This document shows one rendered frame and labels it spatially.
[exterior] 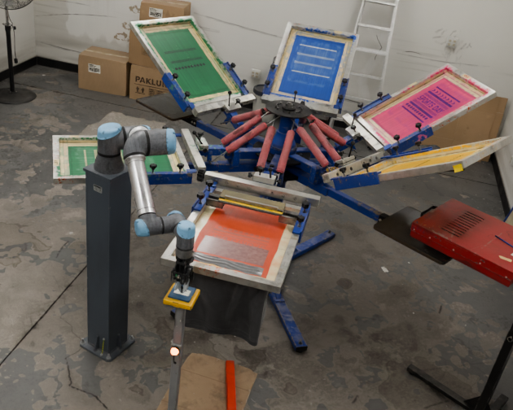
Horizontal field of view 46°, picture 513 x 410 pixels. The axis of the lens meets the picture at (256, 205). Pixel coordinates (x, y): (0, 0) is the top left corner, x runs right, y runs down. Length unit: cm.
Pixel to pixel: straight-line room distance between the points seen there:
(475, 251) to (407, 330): 129
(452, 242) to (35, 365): 241
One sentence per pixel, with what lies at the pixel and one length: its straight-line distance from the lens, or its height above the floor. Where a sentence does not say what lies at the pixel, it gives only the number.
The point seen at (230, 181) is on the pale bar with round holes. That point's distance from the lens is 353.
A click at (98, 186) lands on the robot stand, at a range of 320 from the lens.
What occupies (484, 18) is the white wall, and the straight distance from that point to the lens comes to 713.
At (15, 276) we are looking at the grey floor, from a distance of 449.
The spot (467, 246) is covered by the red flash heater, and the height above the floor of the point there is 110.
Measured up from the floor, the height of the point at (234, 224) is 96.
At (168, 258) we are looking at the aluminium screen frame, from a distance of 291.
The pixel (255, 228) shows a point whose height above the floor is 96.
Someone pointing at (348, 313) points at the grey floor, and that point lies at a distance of 437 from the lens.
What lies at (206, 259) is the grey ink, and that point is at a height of 96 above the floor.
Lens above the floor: 267
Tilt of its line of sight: 29 degrees down
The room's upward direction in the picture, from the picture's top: 8 degrees clockwise
